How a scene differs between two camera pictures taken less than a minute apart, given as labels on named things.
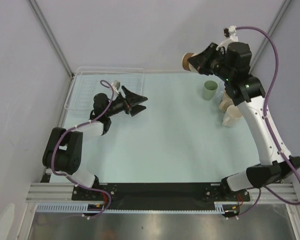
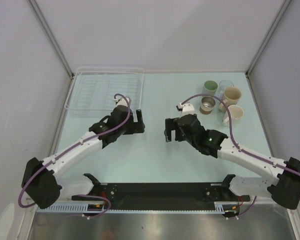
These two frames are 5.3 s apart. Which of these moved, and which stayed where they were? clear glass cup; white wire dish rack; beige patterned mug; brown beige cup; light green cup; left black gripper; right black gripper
Moved: brown beige cup; right black gripper; left black gripper
Stayed: clear glass cup; white wire dish rack; beige patterned mug; light green cup
